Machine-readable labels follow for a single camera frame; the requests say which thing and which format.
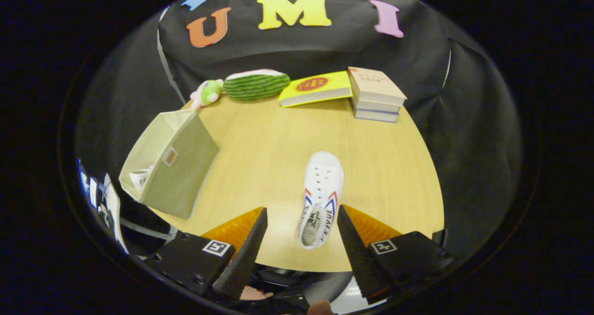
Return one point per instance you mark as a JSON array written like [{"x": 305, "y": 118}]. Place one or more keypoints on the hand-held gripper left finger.
[{"x": 243, "y": 257}]

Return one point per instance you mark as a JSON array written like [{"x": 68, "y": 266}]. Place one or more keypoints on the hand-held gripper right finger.
[{"x": 357, "y": 254}]

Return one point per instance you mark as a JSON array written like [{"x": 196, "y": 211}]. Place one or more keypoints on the white shoe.
[
  {"x": 322, "y": 185},
  {"x": 141, "y": 178}
]

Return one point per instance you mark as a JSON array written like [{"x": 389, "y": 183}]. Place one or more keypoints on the beige fabric storage box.
[{"x": 185, "y": 166}]

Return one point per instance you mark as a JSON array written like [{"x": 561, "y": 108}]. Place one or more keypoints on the pale grey book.
[
  {"x": 376, "y": 106},
  {"x": 376, "y": 115}
]

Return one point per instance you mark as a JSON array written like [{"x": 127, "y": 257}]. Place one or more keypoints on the distant lit screen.
[{"x": 93, "y": 189}]

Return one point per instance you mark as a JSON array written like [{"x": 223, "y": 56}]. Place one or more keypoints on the pink green plush toy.
[{"x": 209, "y": 92}]

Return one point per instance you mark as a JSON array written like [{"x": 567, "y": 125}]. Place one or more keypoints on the tan cover book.
[{"x": 373, "y": 85}]

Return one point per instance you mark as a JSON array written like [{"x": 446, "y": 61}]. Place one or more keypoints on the watermelon slice plush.
[{"x": 255, "y": 86}]

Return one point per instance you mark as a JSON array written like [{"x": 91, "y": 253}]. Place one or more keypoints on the yellow book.
[{"x": 315, "y": 86}]

